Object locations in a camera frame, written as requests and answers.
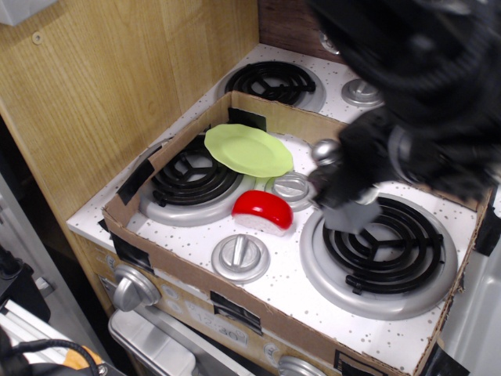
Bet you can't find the brown cardboard box frame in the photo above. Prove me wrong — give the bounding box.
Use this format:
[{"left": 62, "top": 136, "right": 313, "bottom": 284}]
[{"left": 103, "top": 92, "right": 496, "bottom": 375}]

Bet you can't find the light green plastic plate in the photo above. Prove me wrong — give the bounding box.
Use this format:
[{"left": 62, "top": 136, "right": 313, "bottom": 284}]
[{"left": 204, "top": 124, "right": 294, "bottom": 178}]

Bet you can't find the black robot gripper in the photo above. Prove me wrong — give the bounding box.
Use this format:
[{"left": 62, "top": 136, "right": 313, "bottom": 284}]
[{"left": 308, "top": 108, "right": 493, "bottom": 209}]

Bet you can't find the red white toy sushi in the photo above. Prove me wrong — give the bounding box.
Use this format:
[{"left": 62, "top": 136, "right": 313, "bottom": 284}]
[{"left": 231, "top": 190, "right": 294, "bottom": 237}]

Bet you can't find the silver oven knob bottom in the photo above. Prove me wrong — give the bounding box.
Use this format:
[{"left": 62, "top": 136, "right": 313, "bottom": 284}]
[{"left": 277, "top": 356, "right": 326, "bottom": 376}]

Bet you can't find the grey pepper shaker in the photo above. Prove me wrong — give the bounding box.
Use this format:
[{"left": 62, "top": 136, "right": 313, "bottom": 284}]
[{"left": 308, "top": 139, "right": 381, "bottom": 234}]

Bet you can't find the silver oven front knob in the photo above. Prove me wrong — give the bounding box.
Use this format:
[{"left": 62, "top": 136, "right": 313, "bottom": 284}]
[{"left": 113, "top": 264, "right": 161, "bottom": 312}]

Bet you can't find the black burner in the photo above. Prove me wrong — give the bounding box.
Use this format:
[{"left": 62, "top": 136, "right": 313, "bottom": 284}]
[
  {"left": 222, "top": 61, "right": 319, "bottom": 107},
  {"left": 152, "top": 136, "right": 242, "bottom": 207},
  {"left": 323, "top": 197, "right": 444, "bottom": 295}
]

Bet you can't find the silver knob centre stovetop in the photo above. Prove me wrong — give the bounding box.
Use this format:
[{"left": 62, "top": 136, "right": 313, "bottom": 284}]
[{"left": 265, "top": 172, "right": 315, "bottom": 212}]

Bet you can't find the silver oven door handle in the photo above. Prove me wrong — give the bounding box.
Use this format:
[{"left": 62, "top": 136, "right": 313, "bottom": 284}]
[{"left": 108, "top": 309, "right": 252, "bottom": 375}]

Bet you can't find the front left black burner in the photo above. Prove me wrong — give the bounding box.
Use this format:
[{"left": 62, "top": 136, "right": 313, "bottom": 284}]
[{"left": 152, "top": 136, "right": 242, "bottom": 207}]

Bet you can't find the silver knob stovetop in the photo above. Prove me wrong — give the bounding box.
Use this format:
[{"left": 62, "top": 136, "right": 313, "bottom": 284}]
[
  {"left": 211, "top": 233, "right": 271, "bottom": 284},
  {"left": 265, "top": 172, "right": 315, "bottom": 212},
  {"left": 341, "top": 78, "right": 384, "bottom": 107}
]

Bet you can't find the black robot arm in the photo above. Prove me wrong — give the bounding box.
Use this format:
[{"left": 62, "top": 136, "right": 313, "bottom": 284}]
[{"left": 308, "top": 1, "right": 500, "bottom": 208}]

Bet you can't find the silver knob front stovetop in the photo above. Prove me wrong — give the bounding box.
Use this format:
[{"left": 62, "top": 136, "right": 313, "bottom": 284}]
[{"left": 211, "top": 233, "right": 271, "bottom": 284}]

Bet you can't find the hanging silver slotted spoon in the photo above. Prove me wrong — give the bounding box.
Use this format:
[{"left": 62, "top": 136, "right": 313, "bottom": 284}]
[{"left": 319, "top": 31, "right": 340, "bottom": 56}]

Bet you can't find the back left black burner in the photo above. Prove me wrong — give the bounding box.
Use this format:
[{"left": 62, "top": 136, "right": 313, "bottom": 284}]
[{"left": 222, "top": 61, "right": 319, "bottom": 107}]

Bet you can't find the front right black burner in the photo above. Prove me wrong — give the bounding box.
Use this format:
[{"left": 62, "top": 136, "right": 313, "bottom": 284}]
[{"left": 323, "top": 197, "right": 444, "bottom": 295}]

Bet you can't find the silver knob back stovetop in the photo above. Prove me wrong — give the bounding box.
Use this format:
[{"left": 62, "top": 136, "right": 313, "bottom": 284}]
[{"left": 341, "top": 78, "right": 384, "bottom": 107}]

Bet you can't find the oven clock display sticker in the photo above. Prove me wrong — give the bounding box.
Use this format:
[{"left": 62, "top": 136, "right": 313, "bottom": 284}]
[{"left": 185, "top": 302, "right": 249, "bottom": 348}]

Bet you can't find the silver oven knob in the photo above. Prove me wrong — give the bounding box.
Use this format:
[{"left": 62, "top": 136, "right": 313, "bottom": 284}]
[
  {"left": 113, "top": 264, "right": 161, "bottom": 312},
  {"left": 277, "top": 356, "right": 326, "bottom": 376}
]

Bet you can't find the black braided cable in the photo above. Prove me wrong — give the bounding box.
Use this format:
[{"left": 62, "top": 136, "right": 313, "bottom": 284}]
[{"left": 11, "top": 338, "right": 99, "bottom": 376}]

